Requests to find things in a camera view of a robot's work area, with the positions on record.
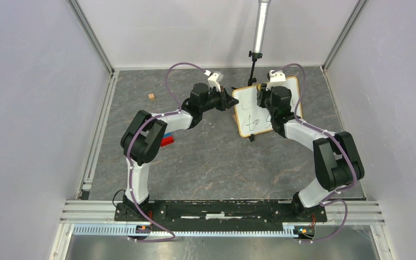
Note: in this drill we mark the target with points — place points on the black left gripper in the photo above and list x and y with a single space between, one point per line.
229 102

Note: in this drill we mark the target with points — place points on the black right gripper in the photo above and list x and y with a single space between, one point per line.
262 94

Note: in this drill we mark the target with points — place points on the yellow framed whiteboard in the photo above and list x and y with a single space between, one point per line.
252 119

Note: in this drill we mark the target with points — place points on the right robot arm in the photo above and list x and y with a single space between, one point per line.
337 163

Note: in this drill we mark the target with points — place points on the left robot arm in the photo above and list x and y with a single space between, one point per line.
142 140

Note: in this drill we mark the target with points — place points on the red and blue block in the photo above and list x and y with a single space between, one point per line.
167 139

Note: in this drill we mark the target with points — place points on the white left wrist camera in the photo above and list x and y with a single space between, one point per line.
214 78

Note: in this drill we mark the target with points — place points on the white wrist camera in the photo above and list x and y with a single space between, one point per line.
276 78
214 78

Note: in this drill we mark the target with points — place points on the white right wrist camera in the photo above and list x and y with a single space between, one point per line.
276 78

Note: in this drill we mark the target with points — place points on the silver camera pole stand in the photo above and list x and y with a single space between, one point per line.
256 52

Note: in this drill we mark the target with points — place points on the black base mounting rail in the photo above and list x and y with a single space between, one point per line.
220 215

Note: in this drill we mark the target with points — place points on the slotted cable duct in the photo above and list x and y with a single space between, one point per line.
133 230

